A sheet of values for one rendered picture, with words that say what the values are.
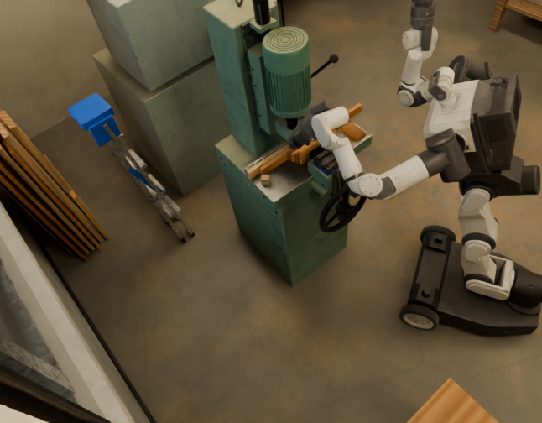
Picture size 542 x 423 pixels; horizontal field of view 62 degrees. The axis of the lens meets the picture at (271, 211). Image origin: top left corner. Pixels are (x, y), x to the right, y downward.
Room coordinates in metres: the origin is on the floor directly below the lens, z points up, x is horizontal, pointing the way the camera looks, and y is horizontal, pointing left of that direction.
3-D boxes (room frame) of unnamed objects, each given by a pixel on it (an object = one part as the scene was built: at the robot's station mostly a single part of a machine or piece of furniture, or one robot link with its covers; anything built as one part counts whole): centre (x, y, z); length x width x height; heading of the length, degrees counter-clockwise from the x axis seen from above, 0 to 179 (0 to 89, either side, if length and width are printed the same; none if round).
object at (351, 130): (1.52, -0.46, 0.91); 0.12 x 0.09 x 0.03; 30
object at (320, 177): (1.31, -0.29, 0.91); 0.15 x 0.14 x 0.09; 120
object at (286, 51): (1.46, -0.16, 1.35); 0.18 x 0.18 x 0.31
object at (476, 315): (0.96, -1.03, 0.19); 0.64 x 0.52 x 0.33; 60
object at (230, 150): (1.56, -0.10, 0.76); 0.57 x 0.45 x 0.09; 30
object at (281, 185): (1.38, -0.25, 0.87); 0.61 x 0.30 x 0.06; 120
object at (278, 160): (1.51, -0.26, 0.92); 0.62 x 0.02 x 0.04; 120
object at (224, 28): (1.71, -0.01, 1.16); 0.22 x 0.22 x 0.72; 30
